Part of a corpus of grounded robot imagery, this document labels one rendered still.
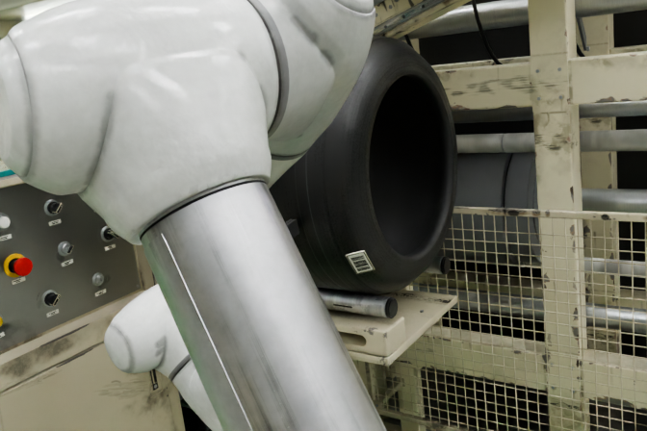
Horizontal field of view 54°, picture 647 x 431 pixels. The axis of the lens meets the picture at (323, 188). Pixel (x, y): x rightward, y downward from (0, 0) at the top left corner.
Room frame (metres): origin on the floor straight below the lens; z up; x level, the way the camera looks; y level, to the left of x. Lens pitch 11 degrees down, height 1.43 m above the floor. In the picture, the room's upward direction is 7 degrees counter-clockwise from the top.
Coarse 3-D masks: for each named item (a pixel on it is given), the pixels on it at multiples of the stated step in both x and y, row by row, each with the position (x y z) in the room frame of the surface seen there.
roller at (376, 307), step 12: (324, 300) 1.36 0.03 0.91; (336, 300) 1.34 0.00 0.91; (348, 300) 1.32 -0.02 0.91; (360, 300) 1.31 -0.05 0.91; (372, 300) 1.29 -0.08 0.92; (384, 300) 1.28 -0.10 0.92; (396, 300) 1.29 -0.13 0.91; (360, 312) 1.31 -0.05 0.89; (372, 312) 1.29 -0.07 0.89; (384, 312) 1.27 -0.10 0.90; (396, 312) 1.29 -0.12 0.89
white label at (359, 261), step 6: (354, 252) 1.20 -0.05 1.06; (360, 252) 1.20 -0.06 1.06; (348, 258) 1.21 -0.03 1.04; (354, 258) 1.21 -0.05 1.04; (360, 258) 1.21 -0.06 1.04; (366, 258) 1.21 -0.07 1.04; (354, 264) 1.22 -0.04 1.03; (360, 264) 1.22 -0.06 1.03; (366, 264) 1.21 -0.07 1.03; (372, 264) 1.22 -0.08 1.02; (354, 270) 1.23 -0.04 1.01; (360, 270) 1.23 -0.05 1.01; (366, 270) 1.22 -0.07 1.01
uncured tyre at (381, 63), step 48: (384, 48) 1.36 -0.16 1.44; (384, 96) 1.69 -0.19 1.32; (432, 96) 1.51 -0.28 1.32; (336, 144) 1.20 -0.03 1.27; (384, 144) 1.74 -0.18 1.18; (432, 144) 1.66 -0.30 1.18; (288, 192) 1.23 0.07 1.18; (336, 192) 1.19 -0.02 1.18; (384, 192) 1.71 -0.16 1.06; (432, 192) 1.63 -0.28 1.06; (336, 240) 1.20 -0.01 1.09; (384, 240) 1.25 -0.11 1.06; (432, 240) 1.44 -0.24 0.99; (336, 288) 1.33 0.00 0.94; (384, 288) 1.30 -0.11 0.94
